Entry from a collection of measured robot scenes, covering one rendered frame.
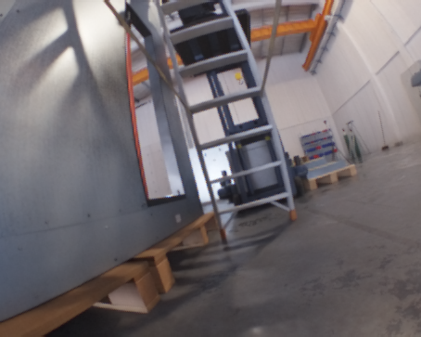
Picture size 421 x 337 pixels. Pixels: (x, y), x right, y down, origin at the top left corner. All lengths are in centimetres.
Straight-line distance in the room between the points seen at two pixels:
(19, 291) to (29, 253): 10
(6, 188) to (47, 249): 18
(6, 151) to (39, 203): 16
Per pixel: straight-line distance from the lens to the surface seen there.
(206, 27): 122
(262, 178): 265
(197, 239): 138
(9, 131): 60
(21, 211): 56
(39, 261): 57
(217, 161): 690
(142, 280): 69
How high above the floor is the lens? 34
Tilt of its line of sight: 7 degrees up
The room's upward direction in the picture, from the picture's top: 15 degrees counter-clockwise
